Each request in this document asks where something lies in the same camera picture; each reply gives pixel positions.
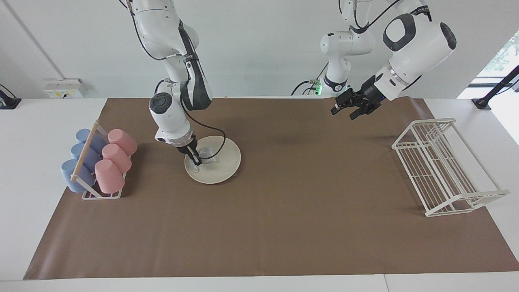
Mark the clear plastic packet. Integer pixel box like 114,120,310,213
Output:
191,146,220,173

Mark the cream round plate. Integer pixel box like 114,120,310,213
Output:
184,136,242,185

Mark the pink plastic cup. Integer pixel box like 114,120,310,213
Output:
107,129,138,157
94,159,125,194
102,144,132,174

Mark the blue plastic cup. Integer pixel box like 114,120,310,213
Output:
61,159,97,193
75,129,108,154
71,143,102,173

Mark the brown paper table mat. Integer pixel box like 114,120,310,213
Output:
23,97,519,280

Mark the black stand with pole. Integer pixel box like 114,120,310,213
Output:
472,65,519,110

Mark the black right arm gripper cable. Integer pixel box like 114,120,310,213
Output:
178,20,227,160

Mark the black arm gripper cable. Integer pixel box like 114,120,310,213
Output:
351,0,431,30
178,20,227,160

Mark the black left arm base cable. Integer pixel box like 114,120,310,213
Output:
290,61,330,97

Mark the black left arm gripper cable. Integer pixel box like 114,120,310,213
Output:
351,0,431,30

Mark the white wire cup rack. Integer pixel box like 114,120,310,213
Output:
70,120,132,200

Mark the white wire dish rack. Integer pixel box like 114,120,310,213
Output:
391,118,510,217

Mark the white wall power outlet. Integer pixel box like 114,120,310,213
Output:
44,78,85,99

